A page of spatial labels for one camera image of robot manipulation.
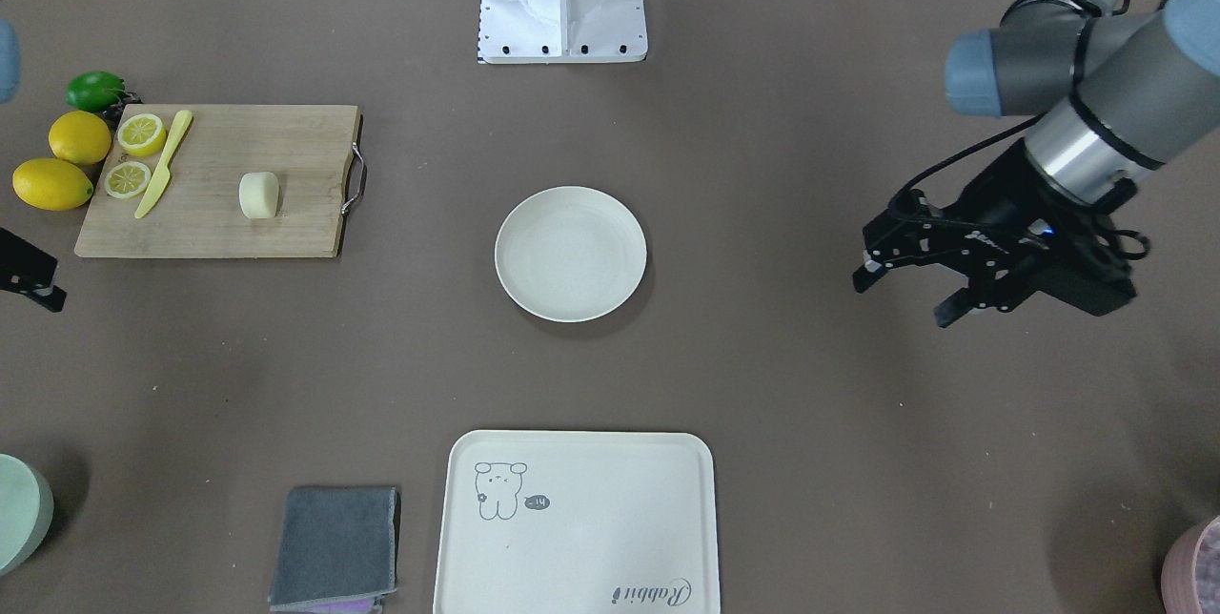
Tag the grey folded cloth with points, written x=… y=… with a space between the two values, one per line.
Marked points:
x=337 y=551

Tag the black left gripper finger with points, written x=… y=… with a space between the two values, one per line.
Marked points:
x=868 y=274
x=962 y=303

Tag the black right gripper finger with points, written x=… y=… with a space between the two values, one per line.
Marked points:
x=52 y=298

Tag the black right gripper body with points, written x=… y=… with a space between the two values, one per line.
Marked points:
x=21 y=268

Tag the bamboo cutting board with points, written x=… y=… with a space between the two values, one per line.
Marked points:
x=308 y=147

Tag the pink bowl with ice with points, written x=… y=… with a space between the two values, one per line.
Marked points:
x=1190 y=572

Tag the green lime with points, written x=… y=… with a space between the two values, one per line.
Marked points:
x=95 y=91

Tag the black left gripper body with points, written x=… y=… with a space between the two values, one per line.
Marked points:
x=997 y=196

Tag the yellow plastic knife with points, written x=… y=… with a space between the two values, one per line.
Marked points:
x=161 y=174

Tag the white steamed bun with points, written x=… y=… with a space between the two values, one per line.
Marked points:
x=258 y=195

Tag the lemon half near knife tip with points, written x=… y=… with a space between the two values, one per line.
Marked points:
x=128 y=179

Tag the beige round plate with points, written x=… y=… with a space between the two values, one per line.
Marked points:
x=570 y=254

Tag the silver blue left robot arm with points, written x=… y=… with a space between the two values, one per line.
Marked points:
x=1107 y=92

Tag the cream rabbit tray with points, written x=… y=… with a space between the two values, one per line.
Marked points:
x=578 y=522

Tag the lemon half near knife handle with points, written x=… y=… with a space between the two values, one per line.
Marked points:
x=142 y=135

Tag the mint green bowl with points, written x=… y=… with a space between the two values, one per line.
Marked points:
x=26 y=511

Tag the whole yellow lemon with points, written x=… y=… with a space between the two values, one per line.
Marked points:
x=80 y=138
x=51 y=184

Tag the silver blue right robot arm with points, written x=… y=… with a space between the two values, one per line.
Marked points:
x=10 y=72

